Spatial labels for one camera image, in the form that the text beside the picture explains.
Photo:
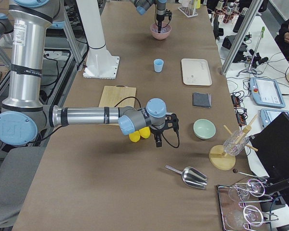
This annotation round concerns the steel ice scoop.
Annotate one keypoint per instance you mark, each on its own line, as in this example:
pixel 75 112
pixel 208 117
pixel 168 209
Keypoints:
pixel 191 177

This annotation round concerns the wooden cup stand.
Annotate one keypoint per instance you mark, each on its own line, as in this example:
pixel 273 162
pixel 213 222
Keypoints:
pixel 218 156

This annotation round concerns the bamboo cutting board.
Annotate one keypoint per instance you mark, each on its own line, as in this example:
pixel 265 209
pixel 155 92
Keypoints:
pixel 111 95

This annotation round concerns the pile of clear ice cubes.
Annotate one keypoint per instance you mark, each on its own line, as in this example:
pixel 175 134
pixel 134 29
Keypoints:
pixel 154 28

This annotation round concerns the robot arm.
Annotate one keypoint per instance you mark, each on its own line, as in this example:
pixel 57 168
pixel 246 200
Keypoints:
pixel 23 116
pixel 143 5

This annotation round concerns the light blue plastic cup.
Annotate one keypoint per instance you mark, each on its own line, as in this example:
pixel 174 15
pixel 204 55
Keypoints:
pixel 158 65

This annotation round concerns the upper teach pendant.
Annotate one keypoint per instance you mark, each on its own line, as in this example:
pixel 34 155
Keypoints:
pixel 266 92

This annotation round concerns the cream serving tray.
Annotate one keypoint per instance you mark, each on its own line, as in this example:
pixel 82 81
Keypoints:
pixel 196 72

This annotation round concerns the white cup rack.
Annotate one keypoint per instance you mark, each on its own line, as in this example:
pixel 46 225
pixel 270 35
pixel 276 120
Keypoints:
pixel 188 7

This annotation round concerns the upper whole yellow lemon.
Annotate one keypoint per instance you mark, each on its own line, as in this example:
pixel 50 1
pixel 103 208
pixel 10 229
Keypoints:
pixel 145 132

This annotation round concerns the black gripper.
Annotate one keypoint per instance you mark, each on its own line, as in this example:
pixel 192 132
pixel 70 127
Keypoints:
pixel 156 132
pixel 159 16

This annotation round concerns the aluminium frame post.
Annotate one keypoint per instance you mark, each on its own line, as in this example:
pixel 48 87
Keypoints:
pixel 253 9

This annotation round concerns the grey office chair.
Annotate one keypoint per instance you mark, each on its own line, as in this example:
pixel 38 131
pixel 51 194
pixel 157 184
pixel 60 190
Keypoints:
pixel 16 174

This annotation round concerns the wire glass rack tray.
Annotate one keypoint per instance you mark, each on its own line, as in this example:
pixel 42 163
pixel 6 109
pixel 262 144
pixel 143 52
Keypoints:
pixel 239 205

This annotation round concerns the black monitor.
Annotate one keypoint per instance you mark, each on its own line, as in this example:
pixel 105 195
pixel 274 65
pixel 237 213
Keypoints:
pixel 273 147

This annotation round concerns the lower teach pendant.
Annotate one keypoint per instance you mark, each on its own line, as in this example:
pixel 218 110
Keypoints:
pixel 268 115

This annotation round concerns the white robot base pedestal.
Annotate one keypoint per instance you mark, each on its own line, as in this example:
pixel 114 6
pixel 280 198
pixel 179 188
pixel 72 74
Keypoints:
pixel 99 63

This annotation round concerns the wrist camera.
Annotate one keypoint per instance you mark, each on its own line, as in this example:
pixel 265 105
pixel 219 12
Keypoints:
pixel 172 122

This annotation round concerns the pink bowl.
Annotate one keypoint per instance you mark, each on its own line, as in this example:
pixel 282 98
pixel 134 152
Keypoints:
pixel 162 36

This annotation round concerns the whole yellow lemon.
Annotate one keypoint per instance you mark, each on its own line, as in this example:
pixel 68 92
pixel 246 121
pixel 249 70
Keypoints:
pixel 145 132
pixel 135 136

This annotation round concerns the clear glass mug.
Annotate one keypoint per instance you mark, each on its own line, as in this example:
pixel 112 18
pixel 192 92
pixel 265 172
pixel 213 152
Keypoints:
pixel 235 143

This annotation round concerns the grey folded cloth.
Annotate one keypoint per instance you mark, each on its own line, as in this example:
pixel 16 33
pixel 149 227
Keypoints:
pixel 201 99

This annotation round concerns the pale green bowl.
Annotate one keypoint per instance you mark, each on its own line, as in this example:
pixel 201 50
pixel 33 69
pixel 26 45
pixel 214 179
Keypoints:
pixel 204 129

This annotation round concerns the lower whole yellow lemon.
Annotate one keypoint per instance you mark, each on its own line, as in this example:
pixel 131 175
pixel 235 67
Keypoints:
pixel 135 136

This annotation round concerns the teach pendant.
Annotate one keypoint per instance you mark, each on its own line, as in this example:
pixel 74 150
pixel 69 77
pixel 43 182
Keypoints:
pixel 266 92
pixel 268 115

